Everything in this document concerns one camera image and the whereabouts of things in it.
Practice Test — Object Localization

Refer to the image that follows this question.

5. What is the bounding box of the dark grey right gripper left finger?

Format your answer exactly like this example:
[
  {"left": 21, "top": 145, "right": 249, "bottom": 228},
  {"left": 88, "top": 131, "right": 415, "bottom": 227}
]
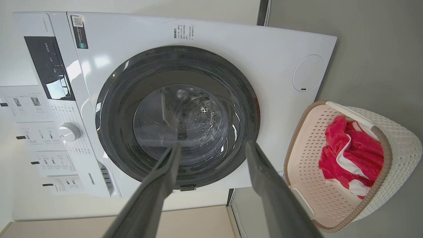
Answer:
[{"left": 102, "top": 143, "right": 182, "bottom": 238}]

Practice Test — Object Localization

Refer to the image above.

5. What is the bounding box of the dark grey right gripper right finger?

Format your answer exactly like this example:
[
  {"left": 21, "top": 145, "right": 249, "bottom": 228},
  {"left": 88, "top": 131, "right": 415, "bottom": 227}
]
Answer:
[{"left": 245, "top": 140, "right": 323, "bottom": 238}]

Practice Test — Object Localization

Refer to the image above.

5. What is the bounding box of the white woven laundry basket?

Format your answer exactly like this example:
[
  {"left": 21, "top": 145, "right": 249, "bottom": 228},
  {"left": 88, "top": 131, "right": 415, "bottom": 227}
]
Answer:
[{"left": 284, "top": 100, "right": 423, "bottom": 233}]

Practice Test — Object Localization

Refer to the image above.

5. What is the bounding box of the dark round washing machine door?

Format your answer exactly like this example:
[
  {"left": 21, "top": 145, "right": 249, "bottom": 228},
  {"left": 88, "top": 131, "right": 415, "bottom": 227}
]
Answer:
[{"left": 95, "top": 46, "right": 261, "bottom": 191}]

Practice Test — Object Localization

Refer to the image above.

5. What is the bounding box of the white instruction paper sheet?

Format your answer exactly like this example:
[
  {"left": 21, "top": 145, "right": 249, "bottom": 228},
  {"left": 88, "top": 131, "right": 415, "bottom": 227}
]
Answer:
[
  {"left": 16, "top": 122, "right": 65, "bottom": 152},
  {"left": 42, "top": 176, "right": 84, "bottom": 195},
  {"left": 0, "top": 85, "right": 55, "bottom": 123},
  {"left": 31, "top": 151, "right": 77, "bottom": 177}
]

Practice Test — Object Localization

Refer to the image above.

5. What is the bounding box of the red and white garment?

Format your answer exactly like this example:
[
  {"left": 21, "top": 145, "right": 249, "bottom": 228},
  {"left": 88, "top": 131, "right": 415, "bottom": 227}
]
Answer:
[{"left": 319, "top": 116, "right": 384, "bottom": 199}]

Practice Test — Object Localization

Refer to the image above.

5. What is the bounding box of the white washing machine dial knob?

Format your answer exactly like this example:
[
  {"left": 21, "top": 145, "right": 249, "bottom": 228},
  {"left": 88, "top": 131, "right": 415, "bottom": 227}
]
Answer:
[{"left": 58, "top": 123, "right": 81, "bottom": 143}]

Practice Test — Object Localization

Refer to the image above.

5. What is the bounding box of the white front-load washing machine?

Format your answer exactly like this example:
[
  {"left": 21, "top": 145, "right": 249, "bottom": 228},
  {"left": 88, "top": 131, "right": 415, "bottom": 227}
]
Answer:
[{"left": 13, "top": 12, "right": 338, "bottom": 199}]

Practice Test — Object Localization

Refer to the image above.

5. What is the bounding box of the dark vertical pipe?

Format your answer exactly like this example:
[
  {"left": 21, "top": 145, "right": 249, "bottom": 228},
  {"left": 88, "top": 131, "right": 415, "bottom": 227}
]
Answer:
[{"left": 256, "top": 0, "right": 271, "bottom": 26}]

